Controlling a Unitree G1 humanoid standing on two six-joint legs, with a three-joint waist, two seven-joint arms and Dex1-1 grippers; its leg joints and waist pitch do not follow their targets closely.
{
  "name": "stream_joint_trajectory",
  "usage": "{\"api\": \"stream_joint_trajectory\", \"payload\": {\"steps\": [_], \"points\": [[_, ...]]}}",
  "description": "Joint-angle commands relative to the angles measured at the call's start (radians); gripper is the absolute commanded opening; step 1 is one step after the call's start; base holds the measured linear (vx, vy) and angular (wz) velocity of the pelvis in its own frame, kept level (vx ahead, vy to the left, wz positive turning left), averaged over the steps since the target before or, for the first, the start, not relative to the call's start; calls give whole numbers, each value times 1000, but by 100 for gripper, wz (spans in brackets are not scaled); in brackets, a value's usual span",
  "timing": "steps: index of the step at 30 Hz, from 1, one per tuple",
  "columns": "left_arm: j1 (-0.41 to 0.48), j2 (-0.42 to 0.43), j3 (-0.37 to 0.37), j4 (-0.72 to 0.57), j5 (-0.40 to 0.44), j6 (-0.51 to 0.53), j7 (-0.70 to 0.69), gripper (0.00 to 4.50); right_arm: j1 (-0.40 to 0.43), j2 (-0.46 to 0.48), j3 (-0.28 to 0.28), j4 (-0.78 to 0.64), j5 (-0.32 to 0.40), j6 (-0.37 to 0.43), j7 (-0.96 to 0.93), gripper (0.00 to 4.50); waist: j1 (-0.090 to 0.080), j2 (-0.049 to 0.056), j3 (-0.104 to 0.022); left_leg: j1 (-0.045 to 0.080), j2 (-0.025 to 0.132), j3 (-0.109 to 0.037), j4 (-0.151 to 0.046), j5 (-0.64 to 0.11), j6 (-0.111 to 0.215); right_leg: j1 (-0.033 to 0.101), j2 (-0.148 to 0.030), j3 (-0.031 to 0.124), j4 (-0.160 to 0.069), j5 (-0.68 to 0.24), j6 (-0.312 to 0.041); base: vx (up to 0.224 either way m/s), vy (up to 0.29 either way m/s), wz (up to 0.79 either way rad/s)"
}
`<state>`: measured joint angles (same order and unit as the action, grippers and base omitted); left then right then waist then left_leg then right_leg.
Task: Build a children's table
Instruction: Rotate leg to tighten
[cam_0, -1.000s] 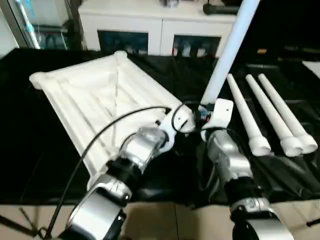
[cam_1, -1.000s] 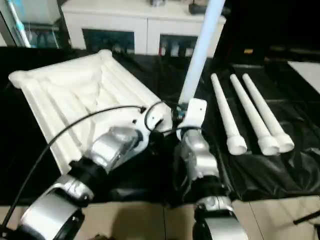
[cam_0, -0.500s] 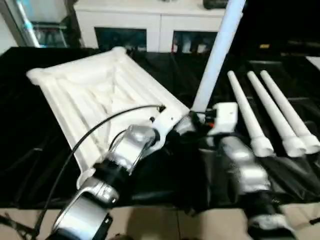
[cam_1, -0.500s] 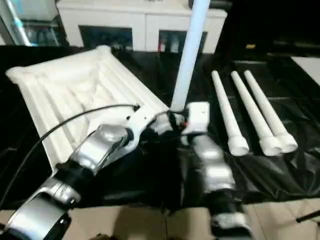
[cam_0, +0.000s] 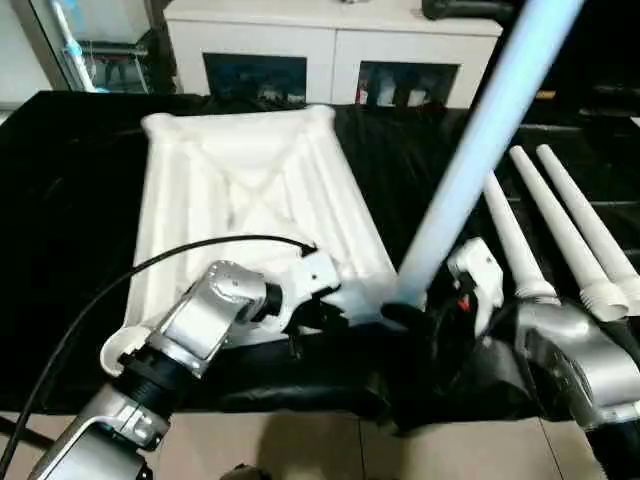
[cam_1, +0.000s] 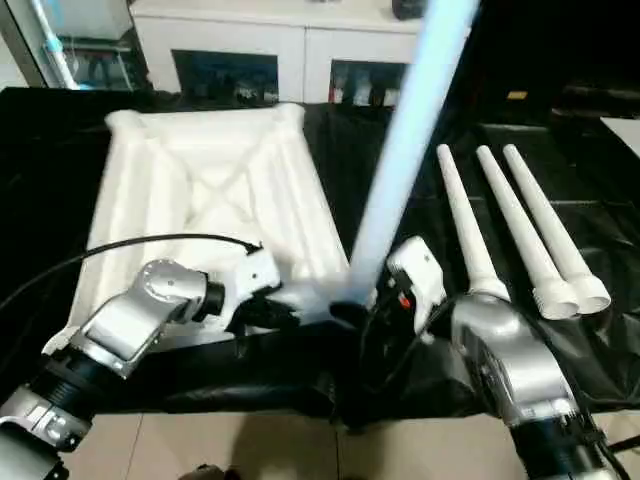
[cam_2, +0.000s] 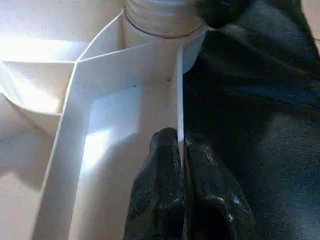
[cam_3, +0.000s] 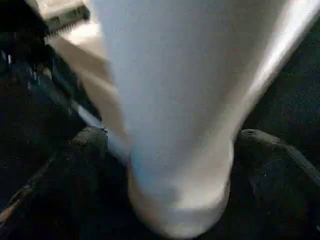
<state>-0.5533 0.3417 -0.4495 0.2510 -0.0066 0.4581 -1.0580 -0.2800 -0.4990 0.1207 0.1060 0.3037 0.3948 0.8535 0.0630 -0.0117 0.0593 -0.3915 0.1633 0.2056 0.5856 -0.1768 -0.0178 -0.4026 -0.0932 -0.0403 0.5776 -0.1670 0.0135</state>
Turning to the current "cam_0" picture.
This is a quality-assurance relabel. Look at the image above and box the white plastic table top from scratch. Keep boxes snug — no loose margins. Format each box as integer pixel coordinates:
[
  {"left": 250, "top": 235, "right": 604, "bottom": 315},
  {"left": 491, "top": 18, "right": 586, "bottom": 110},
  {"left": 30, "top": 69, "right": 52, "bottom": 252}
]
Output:
[{"left": 100, "top": 105, "right": 403, "bottom": 377}]

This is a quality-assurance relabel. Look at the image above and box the white plastic table leg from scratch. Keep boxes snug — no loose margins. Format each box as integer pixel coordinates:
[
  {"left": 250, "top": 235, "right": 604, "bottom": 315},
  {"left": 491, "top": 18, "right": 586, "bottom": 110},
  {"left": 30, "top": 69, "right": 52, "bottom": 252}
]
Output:
[
  {"left": 534, "top": 144, "right": 640, "bottom": 312},
  {"left": 507, "top": 146, "right": 627, "bottom": 324},
  {"left": 385, "top": 0, "right": 585, "bottom": 323},
  {"left": 484, "top": 170, "right": 562, "bottom": 302}
]

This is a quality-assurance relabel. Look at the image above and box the black work mat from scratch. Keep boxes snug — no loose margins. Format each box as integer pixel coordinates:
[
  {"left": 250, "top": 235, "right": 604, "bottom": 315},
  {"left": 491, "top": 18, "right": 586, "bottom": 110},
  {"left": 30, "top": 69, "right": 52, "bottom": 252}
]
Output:
[{"left": 0, "top": 90, "right": 640, "bottom": 431}]

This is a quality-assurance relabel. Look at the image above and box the white low cabinet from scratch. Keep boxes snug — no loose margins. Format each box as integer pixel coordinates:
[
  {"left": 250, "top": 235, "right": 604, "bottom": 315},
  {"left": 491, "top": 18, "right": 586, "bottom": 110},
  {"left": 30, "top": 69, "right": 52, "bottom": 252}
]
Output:
[{"left": 163, "top": 0, "right": 505, "bottom": 110}]

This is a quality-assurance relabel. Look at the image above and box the black handheld device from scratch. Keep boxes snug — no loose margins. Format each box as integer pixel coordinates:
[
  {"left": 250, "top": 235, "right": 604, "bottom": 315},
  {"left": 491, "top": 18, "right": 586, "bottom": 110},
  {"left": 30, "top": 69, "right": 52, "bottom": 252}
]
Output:
[{"left": 421, "top": 0, "right": 518, "bottom": 24}]

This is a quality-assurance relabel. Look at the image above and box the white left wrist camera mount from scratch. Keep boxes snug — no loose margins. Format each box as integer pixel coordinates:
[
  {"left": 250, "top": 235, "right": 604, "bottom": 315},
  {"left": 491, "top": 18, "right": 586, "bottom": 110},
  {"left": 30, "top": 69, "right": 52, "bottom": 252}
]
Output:
[{"left": 263, "top": 250, "right": 342, "bottom": 337}]

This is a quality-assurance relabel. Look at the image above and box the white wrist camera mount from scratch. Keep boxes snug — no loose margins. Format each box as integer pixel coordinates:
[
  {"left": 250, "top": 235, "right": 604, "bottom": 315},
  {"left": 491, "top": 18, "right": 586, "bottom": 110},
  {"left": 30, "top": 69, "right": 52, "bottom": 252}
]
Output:
[
  {"left": 263, "top": 250, "right": 342, "bottom": 337},
  {"left": 446, "top": 238, "right": 505, "bottom": 338}
]

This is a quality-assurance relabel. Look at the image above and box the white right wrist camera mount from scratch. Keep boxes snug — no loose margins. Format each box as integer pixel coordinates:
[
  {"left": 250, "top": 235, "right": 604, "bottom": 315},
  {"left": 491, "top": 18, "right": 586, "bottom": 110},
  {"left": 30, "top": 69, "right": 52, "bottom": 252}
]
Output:
[{"left": 446, "top": 238, "right": 505, "bottom": 338}]

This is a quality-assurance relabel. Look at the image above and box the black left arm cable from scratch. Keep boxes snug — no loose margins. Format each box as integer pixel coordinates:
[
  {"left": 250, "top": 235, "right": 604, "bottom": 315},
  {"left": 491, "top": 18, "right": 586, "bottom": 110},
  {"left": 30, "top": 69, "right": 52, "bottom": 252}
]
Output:
[{"left": 0, "top": 234, "right": 320, "bottom": 471}]

